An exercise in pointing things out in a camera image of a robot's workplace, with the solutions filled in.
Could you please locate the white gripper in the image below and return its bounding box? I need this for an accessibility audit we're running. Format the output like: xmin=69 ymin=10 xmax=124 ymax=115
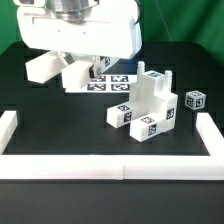
xmin=13 ymin=0 xmax=142 ymax=59

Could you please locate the white chair back frame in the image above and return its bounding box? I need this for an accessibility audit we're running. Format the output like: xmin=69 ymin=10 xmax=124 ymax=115
xmin=24 ymin=49 xmax=120 ymax=90

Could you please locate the white chair seat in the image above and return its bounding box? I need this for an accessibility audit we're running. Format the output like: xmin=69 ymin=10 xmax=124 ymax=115
xmin=129 ymin=61 xmax=178 ymax=119

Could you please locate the white tagged cube far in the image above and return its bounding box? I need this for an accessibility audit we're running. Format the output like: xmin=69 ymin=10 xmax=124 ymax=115
xmin=185 ymin=90 xmax=206 ymax=110

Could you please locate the white marker base plate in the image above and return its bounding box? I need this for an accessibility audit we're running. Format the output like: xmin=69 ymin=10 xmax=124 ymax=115
xmin=65 ymin=74 xmax=137 ymax=93

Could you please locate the white left fence rail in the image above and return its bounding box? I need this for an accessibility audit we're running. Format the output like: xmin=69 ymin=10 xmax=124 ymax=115
xmin=0 ymin=111 xmax=18 ymax=155

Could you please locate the white fence rail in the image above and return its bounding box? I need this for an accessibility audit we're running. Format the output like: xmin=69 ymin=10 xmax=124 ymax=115
xmin=0 ymin=155 xmax=224 ymax=180
xmin=196 ymin=113 xmax=224 ymax=157
xmin=0 ymin=111 xmax=18 ymax=155

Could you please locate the white front fence rail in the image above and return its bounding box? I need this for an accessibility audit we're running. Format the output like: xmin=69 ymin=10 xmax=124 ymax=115
xmin=0 ymin=155 xmax=224 ymax=180

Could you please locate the white right fence rail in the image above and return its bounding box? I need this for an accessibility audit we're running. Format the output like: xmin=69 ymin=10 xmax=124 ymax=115
xmin=196 ymin=113 xmax=224 ymax=157

